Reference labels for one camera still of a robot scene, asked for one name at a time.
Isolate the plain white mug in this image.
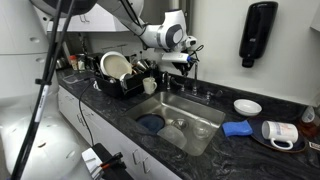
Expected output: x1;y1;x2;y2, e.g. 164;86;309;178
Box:
142;76;158;96

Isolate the black wall soap dispenser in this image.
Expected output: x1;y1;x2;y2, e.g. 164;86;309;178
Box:
238;1;279;69

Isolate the clear flat plastic lid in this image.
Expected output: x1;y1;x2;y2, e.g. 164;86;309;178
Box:
62;74;82;85

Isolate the black power cable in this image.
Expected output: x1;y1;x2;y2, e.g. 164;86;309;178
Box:
78;77;98;148

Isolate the clear plastic square container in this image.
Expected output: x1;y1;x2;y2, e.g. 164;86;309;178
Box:
156;124;188;150

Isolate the white lower cabinet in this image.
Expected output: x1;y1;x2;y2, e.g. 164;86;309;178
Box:
57;84;184;180

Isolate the white upper cabinet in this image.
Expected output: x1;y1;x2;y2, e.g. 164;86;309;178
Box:
46;2;134;33

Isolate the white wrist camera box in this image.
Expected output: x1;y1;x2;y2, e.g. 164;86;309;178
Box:
161;52;192;64

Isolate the black white floor device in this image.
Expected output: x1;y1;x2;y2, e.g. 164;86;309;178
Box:
81;142;135;180

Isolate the white shallow bowl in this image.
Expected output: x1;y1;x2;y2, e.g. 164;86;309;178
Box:
233;98;263;117

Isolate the metal sink drain strainer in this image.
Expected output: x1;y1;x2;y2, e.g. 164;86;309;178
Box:
171;118;189;131

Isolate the white plate in rack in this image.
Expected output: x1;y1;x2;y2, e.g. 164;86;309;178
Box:
99;50;134;80

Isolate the blue sponge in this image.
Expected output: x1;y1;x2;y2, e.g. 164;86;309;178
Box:
221;119;254;138

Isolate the dark capped spice jar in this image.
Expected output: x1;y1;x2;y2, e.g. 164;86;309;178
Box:
77;54;87;72

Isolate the chrome tap nozzle spout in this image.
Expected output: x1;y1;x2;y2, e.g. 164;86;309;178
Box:
191;62;200;96

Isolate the soap bottle amber liquid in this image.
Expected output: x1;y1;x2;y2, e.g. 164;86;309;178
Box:
298;105;320;138

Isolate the chrome tap handle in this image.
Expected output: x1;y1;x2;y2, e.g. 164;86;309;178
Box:
205;89;224;102
170;77;186;93

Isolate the clear drinking glass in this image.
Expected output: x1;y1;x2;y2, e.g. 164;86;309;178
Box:
192;117;214;140

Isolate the dark round plate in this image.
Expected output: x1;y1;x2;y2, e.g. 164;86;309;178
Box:
248;118;308;154

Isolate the white printed mug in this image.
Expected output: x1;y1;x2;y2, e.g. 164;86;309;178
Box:
261;120;299;151

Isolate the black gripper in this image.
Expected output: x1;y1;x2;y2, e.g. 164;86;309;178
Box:
173;61;196;79

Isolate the white tall cabinet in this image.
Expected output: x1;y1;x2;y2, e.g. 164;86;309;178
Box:
0;0;60;103

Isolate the red capped spice jar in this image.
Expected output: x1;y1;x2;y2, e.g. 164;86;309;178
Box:
68;54;79;72

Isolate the black dish drying rack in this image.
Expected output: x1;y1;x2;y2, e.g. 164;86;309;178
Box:
87;52;160;99

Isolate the black tripod pole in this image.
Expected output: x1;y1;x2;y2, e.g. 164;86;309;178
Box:
9;0;77;180

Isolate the blue glazed ceramic plate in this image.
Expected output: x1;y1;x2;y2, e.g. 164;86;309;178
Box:
135;113;166;135

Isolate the stainless steel sink basin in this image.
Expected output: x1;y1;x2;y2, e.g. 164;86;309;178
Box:
124;91;227;157

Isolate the metal cup in rack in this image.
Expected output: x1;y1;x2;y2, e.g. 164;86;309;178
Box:
135;59;151;72

